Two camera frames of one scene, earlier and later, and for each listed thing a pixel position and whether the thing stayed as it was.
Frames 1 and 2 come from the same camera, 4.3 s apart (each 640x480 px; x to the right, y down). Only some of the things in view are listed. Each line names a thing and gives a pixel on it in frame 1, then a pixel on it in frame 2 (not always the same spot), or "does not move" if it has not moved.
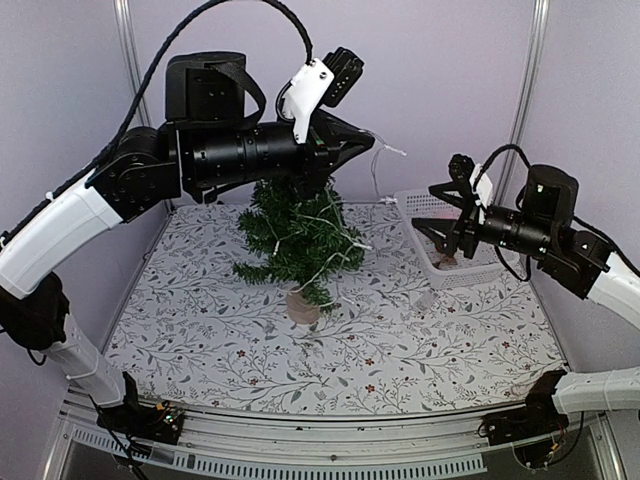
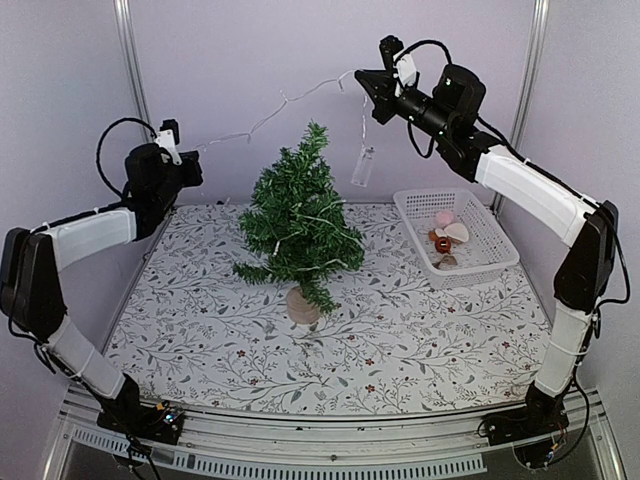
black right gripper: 452,227 -> 381,84
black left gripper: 327,152 -> 194,177
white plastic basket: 486,267 does not move
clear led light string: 296,220 -> 362,162
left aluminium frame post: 131,54 does not move
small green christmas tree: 300,245 does not move
